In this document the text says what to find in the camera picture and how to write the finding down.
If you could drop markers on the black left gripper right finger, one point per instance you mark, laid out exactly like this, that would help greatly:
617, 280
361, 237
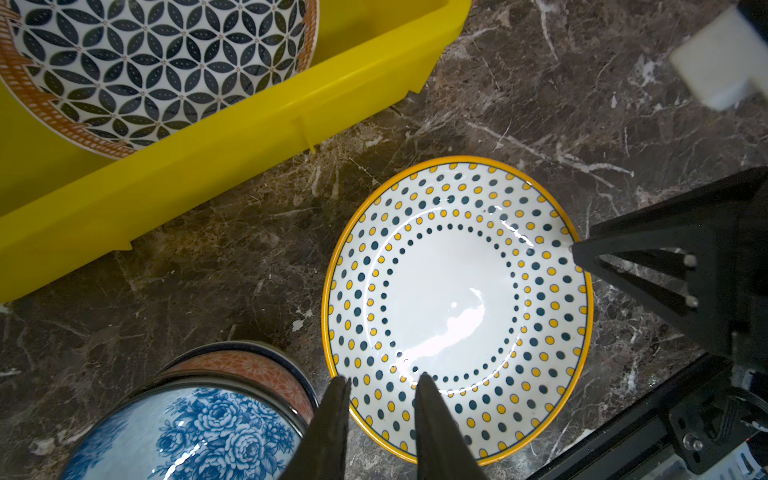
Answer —
441, 450

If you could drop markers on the yellow-rim dotted plate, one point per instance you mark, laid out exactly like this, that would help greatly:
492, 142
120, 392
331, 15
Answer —
460, 269

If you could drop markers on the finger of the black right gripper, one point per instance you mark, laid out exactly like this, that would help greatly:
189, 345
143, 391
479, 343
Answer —
685, 259

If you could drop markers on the black white flower-pattern plate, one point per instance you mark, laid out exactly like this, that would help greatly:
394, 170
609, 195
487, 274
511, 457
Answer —
114, 77

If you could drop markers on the orange patterned bowl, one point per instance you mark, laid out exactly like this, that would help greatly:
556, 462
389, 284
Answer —
258, 362

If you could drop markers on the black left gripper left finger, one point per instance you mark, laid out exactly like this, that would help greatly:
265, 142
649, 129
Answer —
322, 452

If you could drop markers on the yellow plastic bin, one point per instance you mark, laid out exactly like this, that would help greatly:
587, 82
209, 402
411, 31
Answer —
63, 206

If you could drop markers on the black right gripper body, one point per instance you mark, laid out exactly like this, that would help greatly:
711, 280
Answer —
750, 270

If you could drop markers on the blue floral ceramic bowl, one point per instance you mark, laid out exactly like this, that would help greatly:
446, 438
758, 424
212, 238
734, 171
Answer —
191, 426

